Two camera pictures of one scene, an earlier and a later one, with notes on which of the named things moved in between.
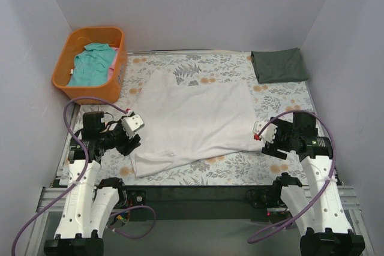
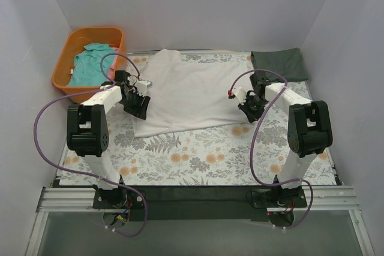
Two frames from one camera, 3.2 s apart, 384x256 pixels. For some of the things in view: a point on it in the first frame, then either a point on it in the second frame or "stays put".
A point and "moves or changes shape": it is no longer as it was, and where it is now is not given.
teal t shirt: x=90 y=67 stays put
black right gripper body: x=275 y=147 → x=249 y=110
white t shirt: x=182 y=121 moves or changes shape
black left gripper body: x=128 y=144 → x=135 y=104
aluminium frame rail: x=50 y=199 stays put
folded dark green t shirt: x=285 y=65 stays put
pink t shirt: x=111 y=69 stays put
